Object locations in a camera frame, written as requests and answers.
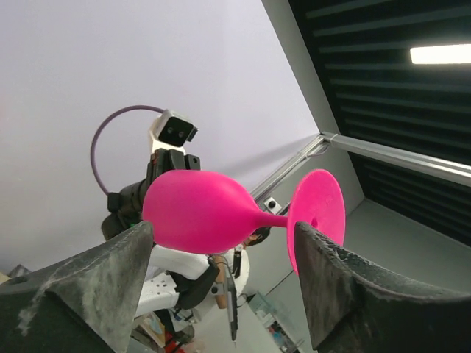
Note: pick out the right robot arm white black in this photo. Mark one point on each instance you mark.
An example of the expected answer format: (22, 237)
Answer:
(176, 280)

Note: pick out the pink wine glass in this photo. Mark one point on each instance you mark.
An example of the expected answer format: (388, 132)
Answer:
(205, 212)

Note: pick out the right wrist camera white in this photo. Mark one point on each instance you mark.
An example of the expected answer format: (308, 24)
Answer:
(171, 131)

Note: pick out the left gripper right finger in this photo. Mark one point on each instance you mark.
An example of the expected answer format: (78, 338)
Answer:
(354, 305)

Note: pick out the aluminium frame rail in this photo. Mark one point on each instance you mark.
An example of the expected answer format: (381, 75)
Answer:
(435, 167)

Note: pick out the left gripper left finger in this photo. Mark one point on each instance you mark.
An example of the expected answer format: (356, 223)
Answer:
(86, 303)

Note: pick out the ceiling light panel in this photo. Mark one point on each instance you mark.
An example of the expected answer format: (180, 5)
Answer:
(441, 55)

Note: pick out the person in white shirt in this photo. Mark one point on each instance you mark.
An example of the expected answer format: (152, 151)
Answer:
(234, 267)

